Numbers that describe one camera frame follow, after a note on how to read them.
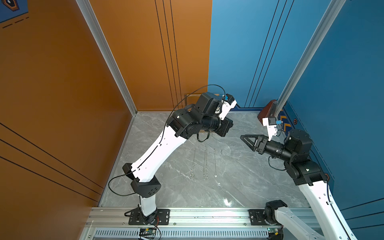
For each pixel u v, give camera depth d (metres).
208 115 0.45
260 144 0.54
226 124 0.51
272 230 0.72
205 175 0.87
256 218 0.72
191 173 0.88
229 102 0.51
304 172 0.45
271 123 0.55
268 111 1.05
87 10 0.70
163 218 0.74
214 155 0.97
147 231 0.72
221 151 0.97
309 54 0.85
